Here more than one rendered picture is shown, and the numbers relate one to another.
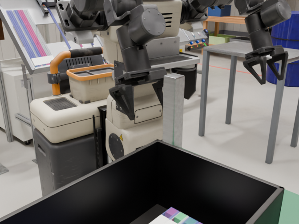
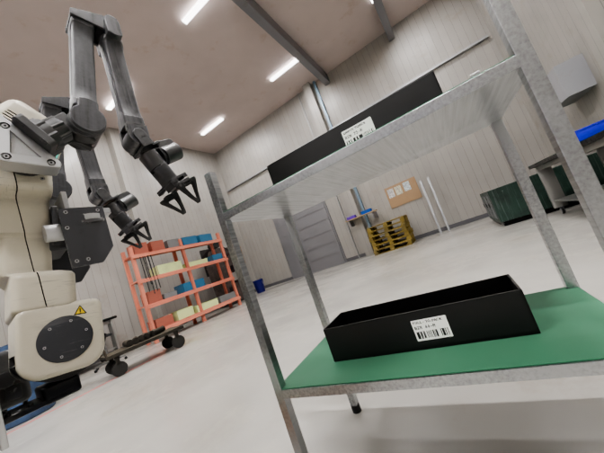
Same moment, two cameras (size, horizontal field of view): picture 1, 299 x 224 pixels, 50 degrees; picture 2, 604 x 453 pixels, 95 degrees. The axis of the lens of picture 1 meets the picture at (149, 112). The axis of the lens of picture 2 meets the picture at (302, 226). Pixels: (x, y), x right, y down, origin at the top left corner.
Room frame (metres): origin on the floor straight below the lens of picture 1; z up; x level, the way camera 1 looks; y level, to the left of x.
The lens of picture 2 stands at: (0.61, 0.92, 0.71)
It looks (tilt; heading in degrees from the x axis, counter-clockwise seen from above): 6 degrees up; 254
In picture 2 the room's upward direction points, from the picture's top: 20 degrees counter-clockwise
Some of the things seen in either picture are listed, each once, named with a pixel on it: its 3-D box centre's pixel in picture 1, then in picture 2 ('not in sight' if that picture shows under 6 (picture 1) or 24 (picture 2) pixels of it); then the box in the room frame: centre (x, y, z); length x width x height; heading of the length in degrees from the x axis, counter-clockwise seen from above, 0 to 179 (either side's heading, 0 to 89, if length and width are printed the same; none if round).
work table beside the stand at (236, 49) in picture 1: (250, 97); not in sight; (2.56, -0.84, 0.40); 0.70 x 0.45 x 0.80; 42
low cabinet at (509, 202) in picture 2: not in sight; (535, 193); (-5.32, -3.21, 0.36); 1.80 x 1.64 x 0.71; 46
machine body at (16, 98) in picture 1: (38, 95); not in sight; (2.89, 1.04, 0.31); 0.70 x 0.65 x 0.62; 137
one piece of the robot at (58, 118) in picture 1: (103, 143); not in sight; (1.33, 0.21, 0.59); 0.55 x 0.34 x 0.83; 126
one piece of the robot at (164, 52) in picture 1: (155, 73); (70, 240); (1.02, -0.02, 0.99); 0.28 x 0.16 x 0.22; 126
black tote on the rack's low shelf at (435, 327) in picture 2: not in sight; (416, 320); (0.13, 0.10, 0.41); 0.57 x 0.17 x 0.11; 137
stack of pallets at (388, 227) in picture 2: not in sight; (391, 235); (-4.31, -6.98, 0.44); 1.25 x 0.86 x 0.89; 136
